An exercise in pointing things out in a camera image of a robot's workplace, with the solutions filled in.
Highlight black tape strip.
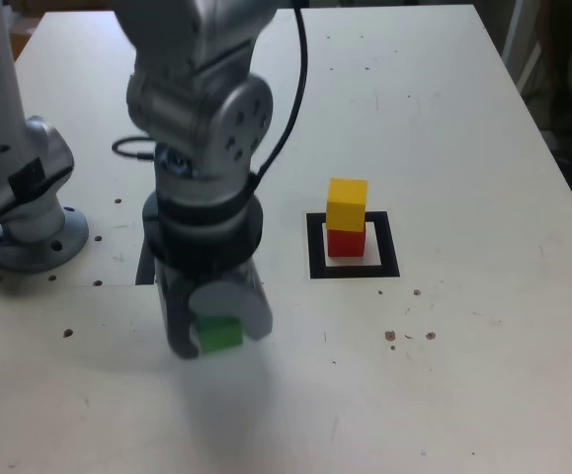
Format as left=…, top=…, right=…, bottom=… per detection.
left=134, top=240, right=156, bottom=287

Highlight white frame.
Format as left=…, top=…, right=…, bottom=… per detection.
left=500, top=0, right=546, bottom=96

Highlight black tape square outline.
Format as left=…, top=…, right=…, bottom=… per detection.
left=305, top=210, right=401, bottom=280

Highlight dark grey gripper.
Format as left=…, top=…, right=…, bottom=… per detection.
left=154, top=256, right=274, bottom=361

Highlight red cube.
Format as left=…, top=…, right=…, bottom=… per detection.
left=327, top=227, right=368, bottom=259

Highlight green cube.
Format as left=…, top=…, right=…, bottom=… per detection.
left=194, top=315, right=245, bottom=356

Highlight yellow cube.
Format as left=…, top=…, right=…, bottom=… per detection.
left=325, top=177, right=369, bottom=233

